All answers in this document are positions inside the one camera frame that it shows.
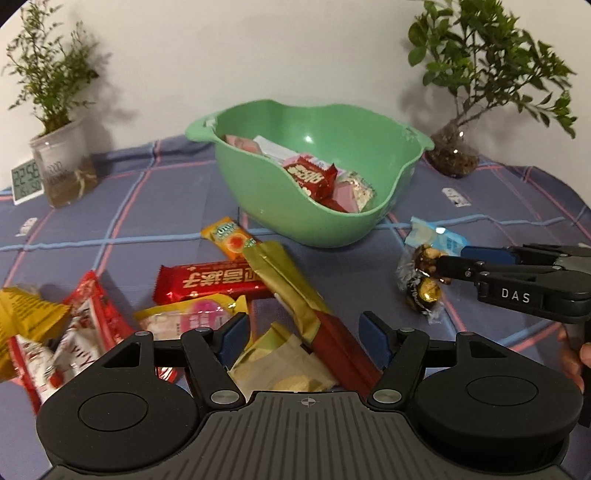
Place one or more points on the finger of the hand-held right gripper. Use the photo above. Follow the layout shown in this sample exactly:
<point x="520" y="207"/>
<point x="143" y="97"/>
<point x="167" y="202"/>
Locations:
<point x="485" y="254"/>
<point x="457" y="270"/>

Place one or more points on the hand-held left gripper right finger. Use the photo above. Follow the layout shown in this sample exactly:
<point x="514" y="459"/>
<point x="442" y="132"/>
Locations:
<point x="374" y="339"/>

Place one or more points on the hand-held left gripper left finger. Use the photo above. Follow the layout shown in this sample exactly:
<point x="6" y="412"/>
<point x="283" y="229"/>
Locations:
<point x="233" y="339"/>

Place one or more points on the gold chocolate clear bag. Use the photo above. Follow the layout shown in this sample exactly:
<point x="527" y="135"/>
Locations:
<point x="420" y="290"/>

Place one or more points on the gold and red long packet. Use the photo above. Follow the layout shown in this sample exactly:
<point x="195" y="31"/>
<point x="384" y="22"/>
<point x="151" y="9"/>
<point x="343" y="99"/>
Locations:
<point x="295" y="286"/>

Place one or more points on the pink small packet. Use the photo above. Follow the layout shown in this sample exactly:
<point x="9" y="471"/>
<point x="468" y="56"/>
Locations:
<point x="344" y="194"/>

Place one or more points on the green plastic bowl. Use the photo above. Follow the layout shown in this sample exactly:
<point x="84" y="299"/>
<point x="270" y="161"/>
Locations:
<point x="277" y="207"/>

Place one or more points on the red small flower packet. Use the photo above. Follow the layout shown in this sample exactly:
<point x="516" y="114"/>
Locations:
<point x="307" y="177"/>

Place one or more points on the pink peach packet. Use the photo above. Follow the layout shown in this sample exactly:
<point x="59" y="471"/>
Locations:
<point x="242" y="144"/>

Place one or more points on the white long packet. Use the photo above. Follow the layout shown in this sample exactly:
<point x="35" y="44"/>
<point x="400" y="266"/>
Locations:
<point x="272" y="147"/>

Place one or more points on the person's right hand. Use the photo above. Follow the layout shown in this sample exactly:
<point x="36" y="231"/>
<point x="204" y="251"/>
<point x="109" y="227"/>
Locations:
<point x="570" y="355"/>

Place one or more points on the light blue small packet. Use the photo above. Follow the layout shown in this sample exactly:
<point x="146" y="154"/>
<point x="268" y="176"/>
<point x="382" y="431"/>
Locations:
<point x="443" y="240"/>

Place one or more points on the pink and yellow packet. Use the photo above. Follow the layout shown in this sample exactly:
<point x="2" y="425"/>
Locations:
<point x="194" y="318"/>

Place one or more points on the yellow green clear packet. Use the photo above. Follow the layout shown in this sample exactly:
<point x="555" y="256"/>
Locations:
<point x="286" y="364"/>

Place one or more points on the white cloth label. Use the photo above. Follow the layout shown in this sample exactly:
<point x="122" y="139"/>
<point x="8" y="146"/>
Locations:
<point x="456" y="196"/>
<point x="27" y="226"/>

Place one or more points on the orange candy packet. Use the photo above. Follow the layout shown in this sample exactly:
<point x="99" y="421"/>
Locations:
<point x="228" y="237"/>

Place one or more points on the leafy plant in glass vase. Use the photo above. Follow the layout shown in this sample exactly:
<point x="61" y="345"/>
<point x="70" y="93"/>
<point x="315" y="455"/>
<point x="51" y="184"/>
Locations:
<point x="450" y="157"/>

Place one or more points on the blue plaid tablecloth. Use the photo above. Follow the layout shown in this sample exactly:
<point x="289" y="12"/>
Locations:
<point x="138" y="221"/>

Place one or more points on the yellow snack packet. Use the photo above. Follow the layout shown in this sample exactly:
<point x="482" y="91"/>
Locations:
<point x="27" y="318"/>

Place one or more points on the feathery plant in clear cup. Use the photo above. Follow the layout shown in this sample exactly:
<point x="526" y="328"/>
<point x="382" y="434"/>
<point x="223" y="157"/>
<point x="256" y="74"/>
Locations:
<point x="64" y="161"/>

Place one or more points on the white digital clock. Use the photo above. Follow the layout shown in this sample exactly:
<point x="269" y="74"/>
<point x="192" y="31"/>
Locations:
<point x="27" y="180"/>

